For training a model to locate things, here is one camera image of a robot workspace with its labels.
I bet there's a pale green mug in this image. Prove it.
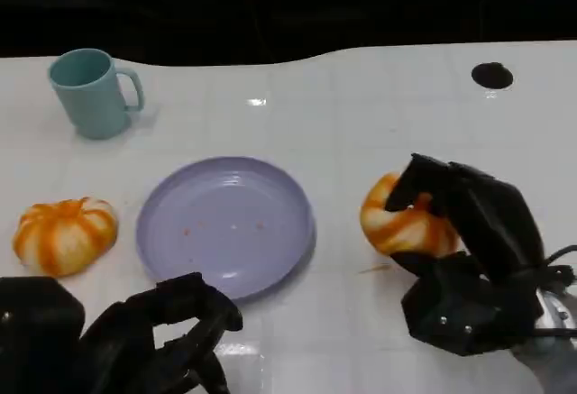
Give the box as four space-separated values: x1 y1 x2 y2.
48 48 145 141

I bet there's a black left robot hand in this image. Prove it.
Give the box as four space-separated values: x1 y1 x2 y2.
77 271 244 394

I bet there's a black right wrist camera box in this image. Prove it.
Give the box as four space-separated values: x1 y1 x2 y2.
400 258 544 358

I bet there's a black round table hole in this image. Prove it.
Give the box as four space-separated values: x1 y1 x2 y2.
471 62 515 88

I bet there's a lilac plate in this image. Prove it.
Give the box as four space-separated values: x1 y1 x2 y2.
135 155 316 301

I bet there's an orange white toy bread roll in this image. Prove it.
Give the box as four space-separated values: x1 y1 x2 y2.
12 196 120 278
359 170 462 259

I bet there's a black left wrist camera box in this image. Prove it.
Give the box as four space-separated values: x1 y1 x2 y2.
0 276 87 394

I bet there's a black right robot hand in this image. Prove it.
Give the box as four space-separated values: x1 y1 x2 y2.
384 152 549 279

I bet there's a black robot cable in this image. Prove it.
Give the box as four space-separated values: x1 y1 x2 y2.
522 244 577 288

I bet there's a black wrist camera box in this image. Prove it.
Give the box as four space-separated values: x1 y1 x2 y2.
0 276 87 394
400 258 544 358

